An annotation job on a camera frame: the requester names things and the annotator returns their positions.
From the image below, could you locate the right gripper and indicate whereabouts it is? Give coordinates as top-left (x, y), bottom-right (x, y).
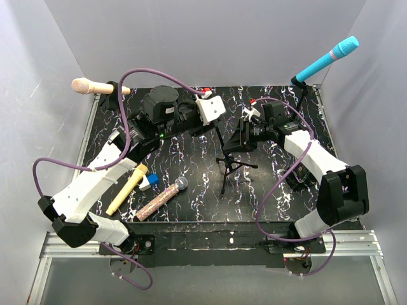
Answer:
top-left (223, 117), bottom-right (273, 153)

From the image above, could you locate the black tripod shock-mount stand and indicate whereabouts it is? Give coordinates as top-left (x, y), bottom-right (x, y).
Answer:
top-left (215, 125), bottom-right (258, 195)

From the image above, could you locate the glitter rhinestone microphone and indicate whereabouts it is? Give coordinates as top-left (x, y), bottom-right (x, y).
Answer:
top-left (136, 177), bottom-right (188, 222)

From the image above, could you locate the cream yellow microphone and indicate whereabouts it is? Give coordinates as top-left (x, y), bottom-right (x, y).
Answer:
top-left (106, 163), bottom-right (148, 216)

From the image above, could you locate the cyan blue microphone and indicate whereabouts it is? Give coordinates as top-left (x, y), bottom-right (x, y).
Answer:
top-left (291, 36), bottom-right (359, 86)

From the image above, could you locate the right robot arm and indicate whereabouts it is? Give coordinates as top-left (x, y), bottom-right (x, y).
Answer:
top-left (223, 98), bottom-right (369, 253)

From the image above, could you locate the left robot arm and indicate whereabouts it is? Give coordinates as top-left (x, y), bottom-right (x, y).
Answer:
top-left (38, 85), bottom-right (226, 254)

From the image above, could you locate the pink microphone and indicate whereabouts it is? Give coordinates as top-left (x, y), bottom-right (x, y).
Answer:
top-left (71, 78), bottom-right (118, 95)

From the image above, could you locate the blue and white block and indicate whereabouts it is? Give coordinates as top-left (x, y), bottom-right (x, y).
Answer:
top-left (138, 173), bottom-right (160, 191)

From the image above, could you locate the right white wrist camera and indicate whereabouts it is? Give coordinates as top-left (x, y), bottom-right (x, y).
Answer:
top-left (242, 99), bottom-right (261, 121)

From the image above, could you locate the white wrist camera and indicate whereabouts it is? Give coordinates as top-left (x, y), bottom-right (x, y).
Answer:
top-left (242, 99), bottom-right (261, 121)
top-left (195, 95), bottom-right (226, 126)

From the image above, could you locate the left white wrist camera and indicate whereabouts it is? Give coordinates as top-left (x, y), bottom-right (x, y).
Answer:
top-left (195, 95), bottom-right (226, 126)

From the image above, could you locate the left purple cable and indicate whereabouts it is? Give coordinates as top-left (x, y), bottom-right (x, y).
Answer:
top-left (32, 68), bottom-right (212, 290)

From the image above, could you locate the purple cable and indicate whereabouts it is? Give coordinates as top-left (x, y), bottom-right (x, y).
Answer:
top-left (32, 68), bottom-right (212, 290)
top-left (251, 97), bottom-right (336, 276)

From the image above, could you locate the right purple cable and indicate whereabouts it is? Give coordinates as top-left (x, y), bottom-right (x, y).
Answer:
top-left (251, 97), bottom-right (336, 276)

